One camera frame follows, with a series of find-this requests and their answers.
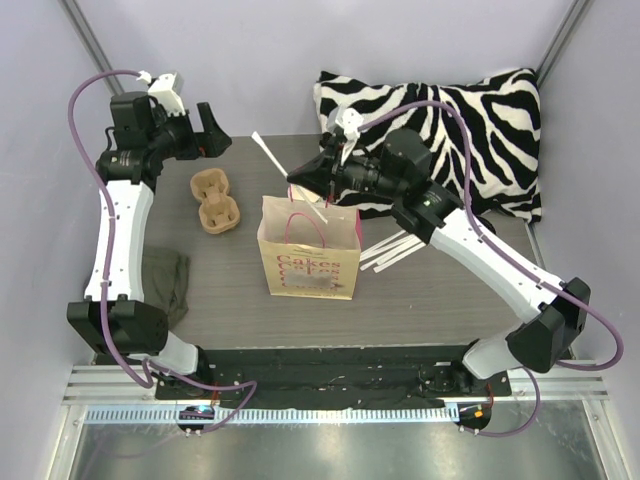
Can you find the olive green cloth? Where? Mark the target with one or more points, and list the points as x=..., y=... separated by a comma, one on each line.
x=165, y=281

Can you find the zebra print pillow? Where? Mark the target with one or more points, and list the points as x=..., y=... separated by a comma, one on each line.
x=484, y=136

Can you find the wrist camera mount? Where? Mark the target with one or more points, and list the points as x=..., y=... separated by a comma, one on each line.
x=166, y=89
x=349, y=122

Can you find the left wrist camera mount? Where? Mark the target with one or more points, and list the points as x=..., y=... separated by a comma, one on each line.
x=166, y=89

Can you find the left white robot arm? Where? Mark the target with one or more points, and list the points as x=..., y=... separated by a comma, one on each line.
x=113, y=316

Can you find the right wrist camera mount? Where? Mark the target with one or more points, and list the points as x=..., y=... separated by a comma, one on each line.
x=349, y=122

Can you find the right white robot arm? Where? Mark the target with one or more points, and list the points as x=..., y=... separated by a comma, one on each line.
x=548, y=308

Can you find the pink paper gift bag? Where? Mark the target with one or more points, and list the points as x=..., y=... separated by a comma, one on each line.
x=309, y=253

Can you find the white slotted cable duct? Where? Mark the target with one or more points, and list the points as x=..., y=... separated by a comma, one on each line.
x=201, y=414

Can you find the white wrapped straw long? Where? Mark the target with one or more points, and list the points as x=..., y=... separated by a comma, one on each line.
x=395, y=258

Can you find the brown pulp cup carrier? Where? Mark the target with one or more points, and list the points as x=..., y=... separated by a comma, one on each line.
x=218, y=211

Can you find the aluminium rail frame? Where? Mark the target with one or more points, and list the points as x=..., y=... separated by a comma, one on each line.
x=102, y=385

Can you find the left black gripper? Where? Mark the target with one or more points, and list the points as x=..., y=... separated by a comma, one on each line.
x=198, y=138

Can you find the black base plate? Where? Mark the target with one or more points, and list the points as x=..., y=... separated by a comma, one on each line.
x=387, y=377

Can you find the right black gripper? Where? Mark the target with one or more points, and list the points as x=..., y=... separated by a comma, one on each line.
x=337, y=173

